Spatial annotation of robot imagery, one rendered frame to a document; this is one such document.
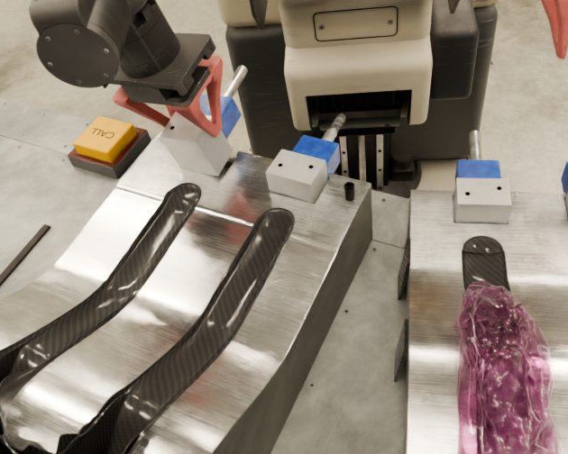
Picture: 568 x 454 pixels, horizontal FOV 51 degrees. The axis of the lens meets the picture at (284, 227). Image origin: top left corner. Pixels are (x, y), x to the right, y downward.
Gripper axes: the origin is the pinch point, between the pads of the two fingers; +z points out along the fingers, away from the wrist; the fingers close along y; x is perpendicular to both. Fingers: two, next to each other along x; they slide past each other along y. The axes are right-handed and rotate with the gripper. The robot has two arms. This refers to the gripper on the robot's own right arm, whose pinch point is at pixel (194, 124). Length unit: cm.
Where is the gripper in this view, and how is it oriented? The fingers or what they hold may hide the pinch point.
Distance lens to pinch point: 62.8
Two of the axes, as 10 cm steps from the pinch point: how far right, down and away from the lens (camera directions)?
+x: 4.0, -8.1, 4.2
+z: 3.1, 5.5, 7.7
